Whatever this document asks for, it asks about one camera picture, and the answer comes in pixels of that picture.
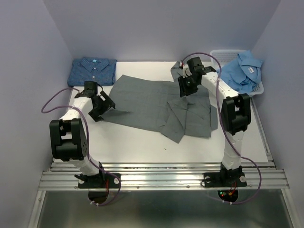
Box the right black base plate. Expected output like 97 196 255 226
203 172 247 188

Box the folded blue checkered shirt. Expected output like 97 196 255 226
67 57 117 87

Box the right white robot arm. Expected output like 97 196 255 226
178 57 251 188

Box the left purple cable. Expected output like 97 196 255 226
41 87 122 207

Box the purple cable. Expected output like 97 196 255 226
41 87 122 207
179 52 263 206

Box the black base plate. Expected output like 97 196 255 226
74 173 121 189
203 172 247 188

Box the aluminium mounting rail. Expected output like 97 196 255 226
38 95 291 190

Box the white plastic basket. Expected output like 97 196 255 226
209 49 265 98

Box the grey long sleeve shirt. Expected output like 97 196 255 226
102 62 218 143

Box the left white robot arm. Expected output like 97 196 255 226
49 81 120 189

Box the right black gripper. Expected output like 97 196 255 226
177 73 199 97

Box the light blue shirt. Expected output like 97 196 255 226
215 50 265 95

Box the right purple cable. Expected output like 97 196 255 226
179 52 263 206

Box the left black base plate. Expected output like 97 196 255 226
74 173 121 189

